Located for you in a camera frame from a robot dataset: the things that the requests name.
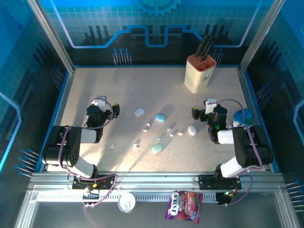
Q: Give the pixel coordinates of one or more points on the sky blue charging case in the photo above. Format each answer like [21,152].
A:
[160,117]

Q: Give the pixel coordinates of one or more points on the white rectangular charging case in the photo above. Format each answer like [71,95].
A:
[139,112]

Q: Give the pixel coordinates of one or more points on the purple candy bag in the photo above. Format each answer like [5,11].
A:
[185,206]

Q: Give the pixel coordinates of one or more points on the beige knife block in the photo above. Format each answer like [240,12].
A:
[197,78]

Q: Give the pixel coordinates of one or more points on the narrow aluminium table rail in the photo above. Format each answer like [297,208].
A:
[67,88]
[245,88]

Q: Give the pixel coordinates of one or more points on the white round lid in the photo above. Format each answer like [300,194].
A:
[123,200]

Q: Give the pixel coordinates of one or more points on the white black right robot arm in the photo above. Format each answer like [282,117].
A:
[251,149]

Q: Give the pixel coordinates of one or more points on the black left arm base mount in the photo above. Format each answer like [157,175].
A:
[108,181]

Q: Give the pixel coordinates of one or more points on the black controller box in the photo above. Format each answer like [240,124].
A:
[224,199]

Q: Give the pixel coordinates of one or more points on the wide aluminium extrusion rail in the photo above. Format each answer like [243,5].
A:
[154,180]

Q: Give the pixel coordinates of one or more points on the white stemmed earbud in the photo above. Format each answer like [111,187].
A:
[136,145]
[112,146]

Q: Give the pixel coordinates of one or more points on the blueberry yogurt cup blue lid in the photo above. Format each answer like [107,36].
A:
[248,116]

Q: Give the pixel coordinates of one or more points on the white oval charging case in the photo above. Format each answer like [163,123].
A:
[192,130]

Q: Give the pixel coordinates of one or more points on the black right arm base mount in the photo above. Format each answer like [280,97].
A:
[206,182]

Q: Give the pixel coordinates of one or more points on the pale teal charging case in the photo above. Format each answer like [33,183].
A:
[157,148]

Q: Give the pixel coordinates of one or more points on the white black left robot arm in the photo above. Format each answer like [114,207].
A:
[71,152]

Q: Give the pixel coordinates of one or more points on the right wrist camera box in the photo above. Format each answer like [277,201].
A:
[210,105]

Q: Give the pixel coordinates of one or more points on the aluminium frame post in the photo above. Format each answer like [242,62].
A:
[261,35]
[52,35]

